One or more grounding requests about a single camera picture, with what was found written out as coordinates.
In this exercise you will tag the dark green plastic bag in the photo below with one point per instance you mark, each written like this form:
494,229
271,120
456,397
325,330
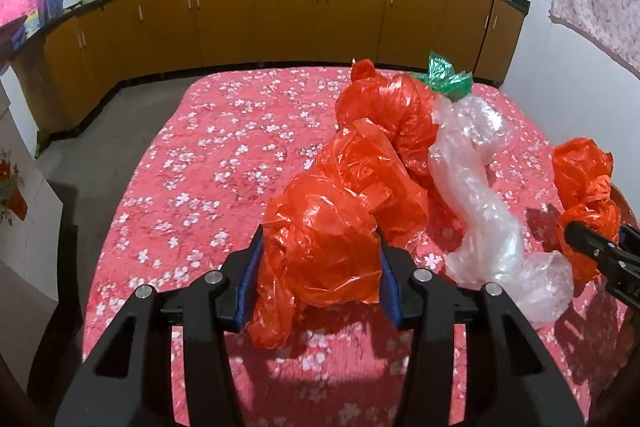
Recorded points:
445,81

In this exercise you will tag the red plastic bag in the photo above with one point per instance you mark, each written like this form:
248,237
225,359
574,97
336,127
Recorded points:
320,247
582,177
390,112

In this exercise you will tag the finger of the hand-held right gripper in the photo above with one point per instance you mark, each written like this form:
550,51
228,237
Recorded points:
630,237
595,247

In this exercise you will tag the wall flower decoration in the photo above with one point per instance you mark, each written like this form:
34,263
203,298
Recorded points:
12,187

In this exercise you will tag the row of wooden base cabinets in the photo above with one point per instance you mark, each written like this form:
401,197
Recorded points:
290,17

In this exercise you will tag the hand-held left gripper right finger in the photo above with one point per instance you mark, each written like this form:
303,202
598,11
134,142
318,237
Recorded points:
390,287

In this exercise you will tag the red plastic basket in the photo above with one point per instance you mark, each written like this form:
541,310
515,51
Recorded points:
626,202

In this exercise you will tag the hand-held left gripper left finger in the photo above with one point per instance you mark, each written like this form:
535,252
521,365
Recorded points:
247,287

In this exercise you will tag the red floral tablecloth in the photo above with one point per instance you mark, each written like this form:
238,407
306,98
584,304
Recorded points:
200,187

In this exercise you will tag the clear plastic bag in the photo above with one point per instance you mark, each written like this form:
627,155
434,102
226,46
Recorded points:
480,207

